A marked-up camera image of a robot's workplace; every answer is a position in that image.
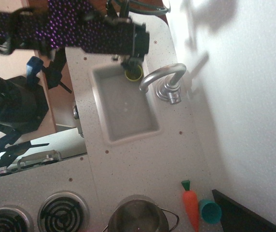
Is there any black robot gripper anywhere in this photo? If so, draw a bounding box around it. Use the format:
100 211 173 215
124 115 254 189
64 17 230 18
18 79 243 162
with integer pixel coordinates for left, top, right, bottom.
104 16 150 73

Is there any silver curved faucet spout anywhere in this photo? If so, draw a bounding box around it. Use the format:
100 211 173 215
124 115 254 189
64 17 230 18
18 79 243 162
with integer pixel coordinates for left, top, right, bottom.
139 63 187 93

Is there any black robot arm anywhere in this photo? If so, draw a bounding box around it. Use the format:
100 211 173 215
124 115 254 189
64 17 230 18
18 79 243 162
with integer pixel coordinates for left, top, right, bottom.
0 0 150 67

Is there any silver faucet base and knob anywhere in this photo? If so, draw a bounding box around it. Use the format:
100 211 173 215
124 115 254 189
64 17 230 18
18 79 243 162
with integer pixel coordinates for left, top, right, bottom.
155 78 181 105

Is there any yellow-green plastic cup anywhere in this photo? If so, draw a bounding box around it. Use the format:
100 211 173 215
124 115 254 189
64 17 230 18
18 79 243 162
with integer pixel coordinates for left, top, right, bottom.
124 65 143 82

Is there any white rectangular sink basin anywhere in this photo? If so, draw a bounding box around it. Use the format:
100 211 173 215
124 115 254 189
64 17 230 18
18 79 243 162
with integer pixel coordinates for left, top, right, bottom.
88 62 163 145

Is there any silver stove knob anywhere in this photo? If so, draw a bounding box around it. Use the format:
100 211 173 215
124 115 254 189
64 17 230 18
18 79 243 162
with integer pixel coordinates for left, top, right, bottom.
72 101 79 120

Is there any white toy kitchen counter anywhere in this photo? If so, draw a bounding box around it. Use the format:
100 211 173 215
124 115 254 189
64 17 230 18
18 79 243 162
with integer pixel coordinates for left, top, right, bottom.
0 14 223 232

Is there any upper blue black clamp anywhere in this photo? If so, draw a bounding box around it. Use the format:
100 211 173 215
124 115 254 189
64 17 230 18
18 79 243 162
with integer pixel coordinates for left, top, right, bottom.
26 48 72 94

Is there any blue black clamp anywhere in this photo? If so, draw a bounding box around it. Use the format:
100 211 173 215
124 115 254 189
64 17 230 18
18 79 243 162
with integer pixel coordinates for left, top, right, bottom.
26 48 72 94
0 130 49 168

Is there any orange toy carrot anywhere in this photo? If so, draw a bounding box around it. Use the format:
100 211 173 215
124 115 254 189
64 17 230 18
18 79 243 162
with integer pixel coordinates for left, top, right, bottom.
181 180 199 232

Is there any stainless steel pot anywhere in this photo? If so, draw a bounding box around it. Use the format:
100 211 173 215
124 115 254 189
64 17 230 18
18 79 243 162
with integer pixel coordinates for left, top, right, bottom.
103 195 179 232

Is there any lower blue black clamp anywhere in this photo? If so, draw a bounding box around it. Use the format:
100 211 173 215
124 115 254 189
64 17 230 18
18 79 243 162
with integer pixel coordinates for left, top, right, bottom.
0 130 49 168

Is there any right black coil burner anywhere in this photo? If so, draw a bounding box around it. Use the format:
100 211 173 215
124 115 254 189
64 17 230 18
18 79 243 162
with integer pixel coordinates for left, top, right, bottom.
37 191 90 232

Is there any black coil burner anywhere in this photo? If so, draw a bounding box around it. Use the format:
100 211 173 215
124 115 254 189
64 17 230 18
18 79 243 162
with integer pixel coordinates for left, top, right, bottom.
37 191 90 232
0 205 34 232

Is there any teal plastic cup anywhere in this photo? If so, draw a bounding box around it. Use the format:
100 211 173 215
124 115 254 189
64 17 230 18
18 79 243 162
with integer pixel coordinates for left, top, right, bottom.
198 199 222 224

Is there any black shelf corner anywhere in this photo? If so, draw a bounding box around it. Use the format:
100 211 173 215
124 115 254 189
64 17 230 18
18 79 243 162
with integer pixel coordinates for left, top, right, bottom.
212 189 276 232

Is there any left black coil burner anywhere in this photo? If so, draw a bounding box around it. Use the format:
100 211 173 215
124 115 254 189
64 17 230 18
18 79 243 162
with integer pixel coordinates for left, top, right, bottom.
0 205 34 232

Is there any silver oven door handle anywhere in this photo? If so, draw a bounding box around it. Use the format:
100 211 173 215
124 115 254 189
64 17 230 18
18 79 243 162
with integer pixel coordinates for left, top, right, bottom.
17 150 62 170

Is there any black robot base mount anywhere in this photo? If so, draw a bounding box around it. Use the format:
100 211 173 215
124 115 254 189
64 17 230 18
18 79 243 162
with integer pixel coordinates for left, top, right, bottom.
0 76 49 135

